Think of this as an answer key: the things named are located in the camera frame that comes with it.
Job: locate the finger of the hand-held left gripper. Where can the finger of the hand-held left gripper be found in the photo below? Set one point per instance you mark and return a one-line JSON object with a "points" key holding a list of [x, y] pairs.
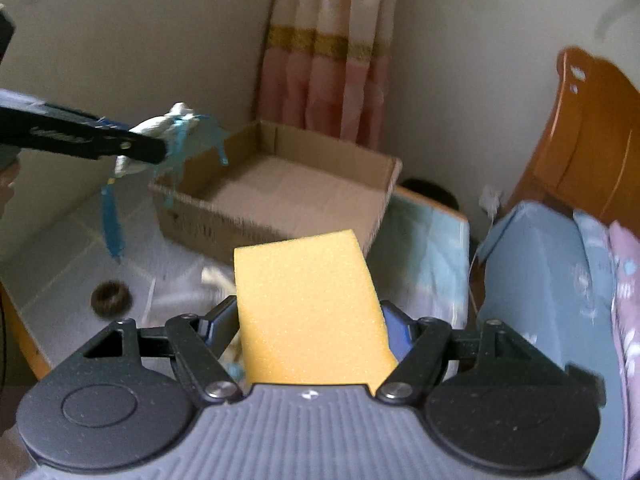
{"points": [[75, 137], [85, 119]]}

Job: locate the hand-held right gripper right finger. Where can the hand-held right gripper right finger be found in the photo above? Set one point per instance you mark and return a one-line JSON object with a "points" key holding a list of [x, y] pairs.
{"points": [[395, 325]]}

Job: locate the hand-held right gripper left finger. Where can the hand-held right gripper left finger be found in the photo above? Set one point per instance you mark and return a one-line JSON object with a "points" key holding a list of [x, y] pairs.
{"points": [[222, 317]]}

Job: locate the cream cloth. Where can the cream cloth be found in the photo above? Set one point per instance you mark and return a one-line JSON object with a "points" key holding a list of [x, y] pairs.
{"points": [[217, 280]]}

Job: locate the yellow sponge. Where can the yellow sponge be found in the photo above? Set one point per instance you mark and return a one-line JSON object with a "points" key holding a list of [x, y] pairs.
{"points": [[305, 300]]}

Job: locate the cardboard box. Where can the cardboard box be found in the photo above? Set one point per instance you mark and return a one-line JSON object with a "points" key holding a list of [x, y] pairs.
{"points": [[300, 190]]}

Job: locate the light green cloth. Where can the light green cloth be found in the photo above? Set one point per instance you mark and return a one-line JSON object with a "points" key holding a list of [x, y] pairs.
{"points": [[425, 255]]}

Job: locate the dark hair scrunchie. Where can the dark hair scrunchie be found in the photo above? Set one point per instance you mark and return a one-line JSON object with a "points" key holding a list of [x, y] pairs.
{"points": [[102, 305]]}

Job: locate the blue bed sheet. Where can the blue bed sheet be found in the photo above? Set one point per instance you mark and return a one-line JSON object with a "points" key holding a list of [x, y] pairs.
{"points": [[540, 285]]}

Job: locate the white charger plug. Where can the white charger plug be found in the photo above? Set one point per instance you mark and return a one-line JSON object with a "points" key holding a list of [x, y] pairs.
{"points": [[490, 200]]}

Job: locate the blue patterned pillow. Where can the blue patterned pillow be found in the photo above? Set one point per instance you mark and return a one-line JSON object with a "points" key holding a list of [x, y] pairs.
{"points": [[595, 260]]}

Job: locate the purple floral quilt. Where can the purple floral quilt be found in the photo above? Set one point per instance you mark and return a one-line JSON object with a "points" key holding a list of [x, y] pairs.
{"points": [[627, 310]]}

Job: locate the pink striped curtain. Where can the pink striped curtain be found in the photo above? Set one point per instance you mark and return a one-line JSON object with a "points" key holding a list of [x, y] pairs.
{"points": [[325, 60]]}

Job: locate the wooden headboard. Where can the wooden headboard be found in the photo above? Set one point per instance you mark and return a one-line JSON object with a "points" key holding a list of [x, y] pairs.
{"points": [[585, 150]]}

